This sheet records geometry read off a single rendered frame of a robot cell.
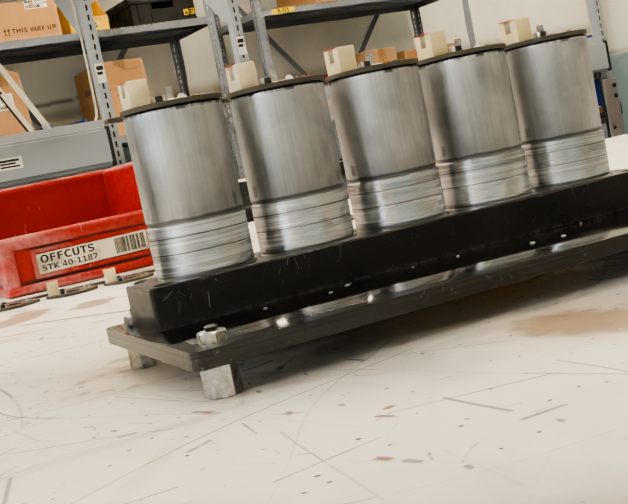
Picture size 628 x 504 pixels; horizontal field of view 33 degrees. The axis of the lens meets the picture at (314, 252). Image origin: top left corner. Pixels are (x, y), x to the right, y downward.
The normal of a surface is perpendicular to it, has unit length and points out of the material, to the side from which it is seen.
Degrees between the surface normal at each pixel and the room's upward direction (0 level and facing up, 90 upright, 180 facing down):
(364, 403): 0
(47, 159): 90
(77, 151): 90
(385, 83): 90
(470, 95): 90
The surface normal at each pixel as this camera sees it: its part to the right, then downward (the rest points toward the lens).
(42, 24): 0.49, -0.07
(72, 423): -0.20, -0.98
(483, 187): -0.22, 0.14
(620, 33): -0.85, 0.22
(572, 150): 0.04, 0.09
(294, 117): 0.29, 0.03
